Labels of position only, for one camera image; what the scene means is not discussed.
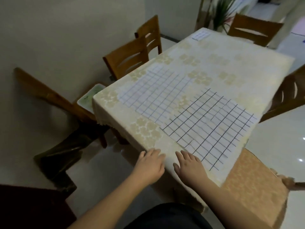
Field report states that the wooden chair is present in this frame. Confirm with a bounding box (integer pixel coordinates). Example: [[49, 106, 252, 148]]
[[227, 13, 284, 47], [258, 64, 305, 123], [134, 15, 163, 55], [103, 37, 150, 80], [14, 67, 108, 149]]

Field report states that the green and white tray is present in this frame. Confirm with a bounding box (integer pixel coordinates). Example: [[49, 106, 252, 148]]
[[77, 83, 107, 111]]

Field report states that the person's dark clothing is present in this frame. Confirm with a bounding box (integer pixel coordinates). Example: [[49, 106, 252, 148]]
[[124, 202, 213, 229]]

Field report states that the black-lined grid paper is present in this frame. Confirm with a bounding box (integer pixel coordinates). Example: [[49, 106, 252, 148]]
[[160, 88, 259, 171]]

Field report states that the person's left forearm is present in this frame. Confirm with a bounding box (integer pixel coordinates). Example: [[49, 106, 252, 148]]
[[68, 175, 154, 229]]

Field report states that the person's right hand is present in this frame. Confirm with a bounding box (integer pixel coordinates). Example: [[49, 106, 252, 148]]
[[173, 150, 210, 188]]

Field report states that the blue-lined grid paper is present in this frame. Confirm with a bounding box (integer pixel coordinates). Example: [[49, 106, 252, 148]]
[[118, 64, 199, 128]]

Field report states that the cream floral tablecloth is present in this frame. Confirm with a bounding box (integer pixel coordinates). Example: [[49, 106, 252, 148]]
[[92, 27, 296, 229]]

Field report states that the dark red seat cushion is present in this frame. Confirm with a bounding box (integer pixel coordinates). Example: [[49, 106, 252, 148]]
[[0, 184, 77, 229]]

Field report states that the small white paper sheet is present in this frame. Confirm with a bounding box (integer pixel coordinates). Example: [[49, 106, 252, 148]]
[[191, 30, 211, 41]]

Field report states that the green leafy plant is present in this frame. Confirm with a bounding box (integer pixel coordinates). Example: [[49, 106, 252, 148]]
[[212, 0, 239, 30]]

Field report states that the person's left hand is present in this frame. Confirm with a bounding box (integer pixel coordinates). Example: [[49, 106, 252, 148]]
[[132, 148, 166, 187]]

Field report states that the person's right forearm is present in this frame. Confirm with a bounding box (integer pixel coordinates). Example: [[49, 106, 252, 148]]
[[191, 176, 254, 229]]

